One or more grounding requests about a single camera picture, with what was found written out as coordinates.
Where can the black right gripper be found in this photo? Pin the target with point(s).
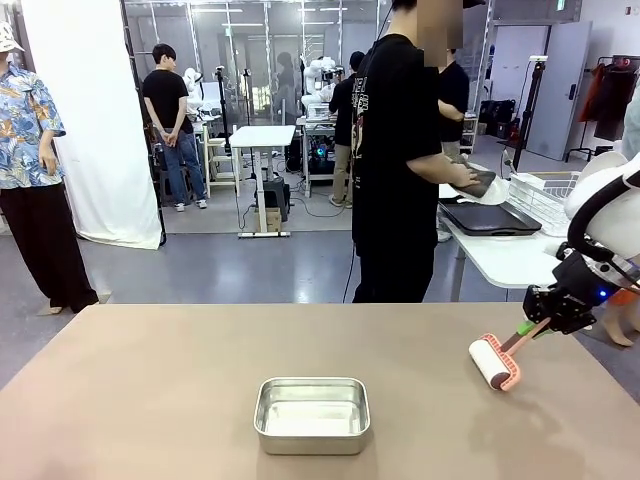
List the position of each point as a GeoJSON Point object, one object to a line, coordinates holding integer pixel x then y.
{"type": "Point", "coordinates": [570, 312]}

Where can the dark brown serving tray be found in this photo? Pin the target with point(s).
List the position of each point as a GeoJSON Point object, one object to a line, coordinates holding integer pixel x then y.
{"type": "Point", "coordinates": [490, 217]}

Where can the dark grey cloth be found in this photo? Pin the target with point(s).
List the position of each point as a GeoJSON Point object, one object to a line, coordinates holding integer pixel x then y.
{"type": "Point", "coordinates": [482, 182]}

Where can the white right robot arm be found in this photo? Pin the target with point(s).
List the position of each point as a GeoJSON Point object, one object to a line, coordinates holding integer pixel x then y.
{"type": "Point", "coordinates": [615, 215]}

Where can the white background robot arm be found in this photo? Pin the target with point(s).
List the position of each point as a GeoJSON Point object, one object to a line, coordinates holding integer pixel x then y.
{"type": "Point", "coordinates": [315, 75]}

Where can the person's right forearm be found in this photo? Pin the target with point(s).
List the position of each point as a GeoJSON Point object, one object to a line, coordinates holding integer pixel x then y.
{"type": "Point", "coordinates": [435, 167]}

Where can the person's right hand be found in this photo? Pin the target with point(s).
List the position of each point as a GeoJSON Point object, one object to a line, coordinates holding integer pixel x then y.
{"type": "Point", "coordinates": [465, 177]}

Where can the white side table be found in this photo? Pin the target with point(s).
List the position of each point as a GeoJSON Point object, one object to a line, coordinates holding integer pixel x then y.
{"type": "Point", "coordinates": [500, 260]}

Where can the black clothes rack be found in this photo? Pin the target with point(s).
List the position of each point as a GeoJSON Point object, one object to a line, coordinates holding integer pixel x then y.
{"type": "Point", "coordinates": [607, 150]}

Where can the red fire extinguisher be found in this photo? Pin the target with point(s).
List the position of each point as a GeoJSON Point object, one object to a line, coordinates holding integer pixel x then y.
{"type": "Point", "coordinates": [515, 131]}

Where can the wooden shoe rack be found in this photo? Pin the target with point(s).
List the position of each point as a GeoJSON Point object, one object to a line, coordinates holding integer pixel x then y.
{"type": "Point", "coordinates": [472, 130]}

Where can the black bags pile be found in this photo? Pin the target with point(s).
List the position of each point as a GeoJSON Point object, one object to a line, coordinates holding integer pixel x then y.
{"type": "Point", "coordinates": [497, 117]}

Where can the grey door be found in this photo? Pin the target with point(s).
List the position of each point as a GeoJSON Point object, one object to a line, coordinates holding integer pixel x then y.
{"type": "Point", "coordinates": [560, 100]}

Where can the black tripod with white light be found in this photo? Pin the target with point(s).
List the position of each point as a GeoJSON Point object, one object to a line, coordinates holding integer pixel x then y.
{"type": "Point", "coordinates": [532, 95]}

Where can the orange hanging garment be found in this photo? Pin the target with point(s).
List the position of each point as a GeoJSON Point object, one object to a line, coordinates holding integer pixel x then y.
{"type": "Point", "coordinates": [592, 95]}

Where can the dark hanging garment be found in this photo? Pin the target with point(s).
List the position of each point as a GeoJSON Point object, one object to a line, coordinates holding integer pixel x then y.
{"type": "Point", "coordinates": [615, 100]}

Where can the person in black printed t-shirt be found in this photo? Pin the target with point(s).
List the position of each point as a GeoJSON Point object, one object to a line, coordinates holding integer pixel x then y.
{"type": "Point", "coordinates": [390, 125]}

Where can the dark haired person in black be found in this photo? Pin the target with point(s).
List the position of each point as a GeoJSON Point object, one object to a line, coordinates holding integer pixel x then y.
{"type": "Point", "coordinates": [455, 85]}

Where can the rectangular stainless steel tin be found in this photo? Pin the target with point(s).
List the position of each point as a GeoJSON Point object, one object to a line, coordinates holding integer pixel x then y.
{"type": "Point", "coordinates": [310, 445]}

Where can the cardboard box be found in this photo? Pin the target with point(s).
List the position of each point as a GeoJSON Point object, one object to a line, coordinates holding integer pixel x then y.
{"type": "Point", "coordinates": [272, 222]}

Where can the person in black with khaki trousers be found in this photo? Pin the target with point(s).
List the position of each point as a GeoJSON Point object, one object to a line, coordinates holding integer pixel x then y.
{"type": "Point", "coordinates": [345, 110]}

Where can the black box under desk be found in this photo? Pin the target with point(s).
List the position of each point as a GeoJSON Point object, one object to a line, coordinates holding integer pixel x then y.
{"type": "Point", "coordinates": [277, 197]}

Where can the white standing desk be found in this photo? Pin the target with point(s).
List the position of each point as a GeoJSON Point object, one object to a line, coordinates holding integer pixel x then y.
{"type": "Point", "coordinates": [255, 136]}

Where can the white step stool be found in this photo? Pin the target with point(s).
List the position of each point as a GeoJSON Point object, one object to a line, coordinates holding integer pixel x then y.
{"type": "Point", "coordinates": [220, 142]}

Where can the thin black stand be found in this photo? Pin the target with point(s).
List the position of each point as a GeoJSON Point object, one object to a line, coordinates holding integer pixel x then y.
{"type": "Point", "coordinates": [248, 95]}

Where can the black backdrop stand pole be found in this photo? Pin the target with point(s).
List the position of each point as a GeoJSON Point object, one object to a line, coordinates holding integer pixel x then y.
{"type": "Point", "coordinates": [162, 230]}

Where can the small white background robot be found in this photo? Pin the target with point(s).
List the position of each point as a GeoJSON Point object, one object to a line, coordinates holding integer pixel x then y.
{"type": "Point", "coordinates": [192, 80]}

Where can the man in black shirt and jeans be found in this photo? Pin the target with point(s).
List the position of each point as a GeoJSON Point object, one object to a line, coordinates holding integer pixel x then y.
{"type": "Point", "coordinates": [165, 100]}

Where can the white backdrop cloth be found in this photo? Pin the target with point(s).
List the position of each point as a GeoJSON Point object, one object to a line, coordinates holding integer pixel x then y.
{"type": "Point", "coordinates": [90, 125]}

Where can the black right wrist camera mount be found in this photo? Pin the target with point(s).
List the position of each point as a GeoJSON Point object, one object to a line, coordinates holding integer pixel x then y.
{"type": "Point", "coordinates": [575, 270]}

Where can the person behind glass wall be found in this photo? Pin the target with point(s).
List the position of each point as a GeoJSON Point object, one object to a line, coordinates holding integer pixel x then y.
{"type": "Point", "coordinates": [286, 85]}

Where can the black camera tripod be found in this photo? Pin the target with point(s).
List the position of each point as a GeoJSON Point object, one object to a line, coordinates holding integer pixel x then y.
{"type": "Point", "coordinates": [223, 100]}

